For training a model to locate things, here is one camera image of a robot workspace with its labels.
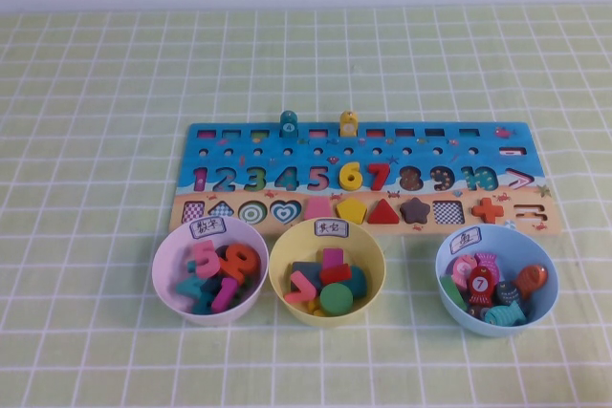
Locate teal wooden number four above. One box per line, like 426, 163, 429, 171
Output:
174, 260, 214, 302

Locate green checked tablecloth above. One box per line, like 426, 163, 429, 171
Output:
0, 4, 612, 408

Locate teal wooden number piece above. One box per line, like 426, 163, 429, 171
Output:
191, 295, 219, 316

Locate pink wooden greater-than sign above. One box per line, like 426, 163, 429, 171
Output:
284, 270, 321, 305

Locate yellow fish peg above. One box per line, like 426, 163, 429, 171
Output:
339, 111, 359, 138

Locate pink wooden number five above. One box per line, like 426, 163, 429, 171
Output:
193, 241, 225, 279

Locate green wooden fish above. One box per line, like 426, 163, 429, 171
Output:
439, 275, 469, 311

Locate paper label on pink bowl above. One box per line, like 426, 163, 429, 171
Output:
188, 216, 230, 240

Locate pink plastic bowl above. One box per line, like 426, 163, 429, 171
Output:
151, 222, 270, 328

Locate yellow wooden pentagon piece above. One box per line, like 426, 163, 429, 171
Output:
336, 196, 368, 226

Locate teal striped wooden fish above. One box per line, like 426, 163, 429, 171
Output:
483, 301, 528, 327

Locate dark grey wooden fish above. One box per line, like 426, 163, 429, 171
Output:
492, 280, 522, 308

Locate teal wooden heart piece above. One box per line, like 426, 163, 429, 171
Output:
347, 265, 369, 303

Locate pink wooden trapezoid piece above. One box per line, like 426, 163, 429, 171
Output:
303, 197, 336, 224

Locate orange wooden plus sign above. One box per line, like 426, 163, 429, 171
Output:
471, 197, 505, 225

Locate magenta striped wooden fish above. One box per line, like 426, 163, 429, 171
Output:
473, 251, 501, 281

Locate green wooden circle piece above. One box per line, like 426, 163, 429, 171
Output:
318, 282, 354, 316

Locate red wooden parallelogram piece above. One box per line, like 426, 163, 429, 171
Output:
318, 263, 354, 286

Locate yellow wooden number six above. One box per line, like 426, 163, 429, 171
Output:
338, 161, 365, 193

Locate magenta wooden rectangle piece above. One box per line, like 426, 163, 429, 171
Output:
322, 247, 346, 271

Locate paper label on blue bowl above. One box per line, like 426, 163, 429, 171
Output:
450, 225, 483, 254

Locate yellow plastic bowl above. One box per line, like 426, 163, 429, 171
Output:
268, 221, 386, 329

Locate orange wooden fish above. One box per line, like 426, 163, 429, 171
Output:
514, 263, 549, 300

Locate pink wooden fish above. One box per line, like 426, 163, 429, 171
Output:
451, 255, 479, 285

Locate teal fish peg number four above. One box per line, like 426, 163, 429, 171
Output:
279, 110, 298, 138

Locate red wooden triangle piece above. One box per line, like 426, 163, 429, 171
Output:
366, 198, 401, 226

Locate paper label on yellow bowl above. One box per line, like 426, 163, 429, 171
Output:
313, 219, 349, 239

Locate dark grey wooden square piece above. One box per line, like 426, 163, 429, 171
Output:
290, 261, 327, 290

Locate blue ocean puzzle board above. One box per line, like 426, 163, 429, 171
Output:
167, 121, 564, 238

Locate magenta wooden number one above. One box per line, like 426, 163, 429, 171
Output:
210, 277, 239, 313

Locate red wooden fish number seven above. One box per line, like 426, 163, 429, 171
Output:
466, 266, 493, 308

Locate brown wooden star piece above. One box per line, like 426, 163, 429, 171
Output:
399, 197, 432, 226

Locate light blue plastic bowl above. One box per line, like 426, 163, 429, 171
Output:
434, 225, 559, 337

